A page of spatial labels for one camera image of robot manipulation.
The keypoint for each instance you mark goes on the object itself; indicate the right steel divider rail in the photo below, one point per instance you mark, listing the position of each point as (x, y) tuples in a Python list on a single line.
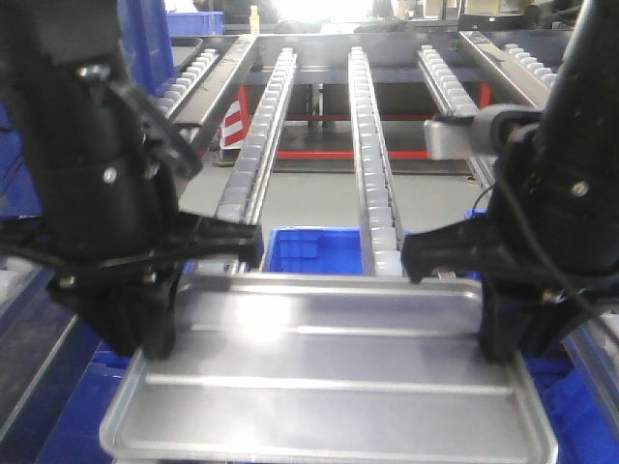
[(505, 76)]

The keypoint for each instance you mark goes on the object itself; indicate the grey camera on right wrist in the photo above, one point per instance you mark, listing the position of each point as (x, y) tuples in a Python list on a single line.
[(486, 133)]

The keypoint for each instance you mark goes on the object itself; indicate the blue bin lower right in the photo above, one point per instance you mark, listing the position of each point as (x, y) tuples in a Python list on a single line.
[(569, 384)]

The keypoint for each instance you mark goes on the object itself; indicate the orange bottle in background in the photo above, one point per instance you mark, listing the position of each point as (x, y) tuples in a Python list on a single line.
[(254, 20)]

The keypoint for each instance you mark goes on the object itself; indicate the red white striped sign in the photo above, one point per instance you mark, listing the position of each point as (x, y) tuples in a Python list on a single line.
[(236, 122)]

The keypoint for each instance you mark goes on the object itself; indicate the blue bin lower left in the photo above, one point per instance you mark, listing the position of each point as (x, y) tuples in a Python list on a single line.
[(75, 437)]

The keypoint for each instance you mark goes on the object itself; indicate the silver ribbed metal tray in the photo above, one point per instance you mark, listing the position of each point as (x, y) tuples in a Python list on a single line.
[(271, 368)]

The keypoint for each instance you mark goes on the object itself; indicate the blue crate in background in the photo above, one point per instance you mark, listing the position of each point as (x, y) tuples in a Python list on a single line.
[(195, 24)]

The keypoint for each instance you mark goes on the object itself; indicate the dark tray upper left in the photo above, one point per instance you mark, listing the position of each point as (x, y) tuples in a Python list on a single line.
[(184, 49)]

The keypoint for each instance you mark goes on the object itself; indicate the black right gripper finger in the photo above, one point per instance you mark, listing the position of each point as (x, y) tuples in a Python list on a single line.
[(515, 319)]

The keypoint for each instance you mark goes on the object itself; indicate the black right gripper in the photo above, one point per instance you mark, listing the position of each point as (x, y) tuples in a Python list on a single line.
[(556, 200)]

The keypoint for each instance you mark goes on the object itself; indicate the blue bin lower centre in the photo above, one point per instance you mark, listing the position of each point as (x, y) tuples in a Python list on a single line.
[(346, 251)]

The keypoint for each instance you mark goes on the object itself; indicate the far left roller track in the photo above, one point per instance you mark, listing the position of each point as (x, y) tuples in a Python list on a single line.
[(179, 91)]

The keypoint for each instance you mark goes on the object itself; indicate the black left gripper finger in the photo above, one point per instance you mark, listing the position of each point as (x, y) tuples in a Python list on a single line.
[(128, 316)]

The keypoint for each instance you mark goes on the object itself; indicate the large blue bin upper left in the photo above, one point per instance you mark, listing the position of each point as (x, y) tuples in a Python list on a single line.
[(147, 47)]

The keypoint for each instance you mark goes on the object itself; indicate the centre roller track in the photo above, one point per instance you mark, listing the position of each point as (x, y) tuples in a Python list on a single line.
[(375, 192)]

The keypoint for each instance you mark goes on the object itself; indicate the far right roller track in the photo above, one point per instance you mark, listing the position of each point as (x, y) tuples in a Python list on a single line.
[(546, 75)]

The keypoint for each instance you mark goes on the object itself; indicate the roller track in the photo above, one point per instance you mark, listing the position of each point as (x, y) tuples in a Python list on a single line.
[(179, 91), (375, 192), (452, 100), (546, 75), (243, 196)]

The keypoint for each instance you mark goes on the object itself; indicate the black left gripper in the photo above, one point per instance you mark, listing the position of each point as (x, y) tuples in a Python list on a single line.
[(100, 154)]

